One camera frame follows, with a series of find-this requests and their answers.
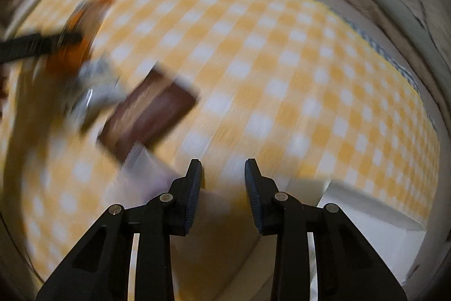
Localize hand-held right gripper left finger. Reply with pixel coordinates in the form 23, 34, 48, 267
35, 158, 204, 301

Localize brown chocolate snack packet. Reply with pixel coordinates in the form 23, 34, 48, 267
96, 62, 201, 165

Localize white cardboard box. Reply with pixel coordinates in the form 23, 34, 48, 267
169, 177, 428, 301

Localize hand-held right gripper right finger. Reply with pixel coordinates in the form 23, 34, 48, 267
244, 158, 407, 301

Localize yellow checked cloth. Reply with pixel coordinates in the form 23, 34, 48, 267
0, 0, 442, 285

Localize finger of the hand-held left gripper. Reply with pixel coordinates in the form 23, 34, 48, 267
0, 32, 84, 65

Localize orange snack packet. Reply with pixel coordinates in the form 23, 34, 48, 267
45, 0, 118, 76

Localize white grey snack packet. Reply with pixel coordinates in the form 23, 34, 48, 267
66, 58, 125, 133

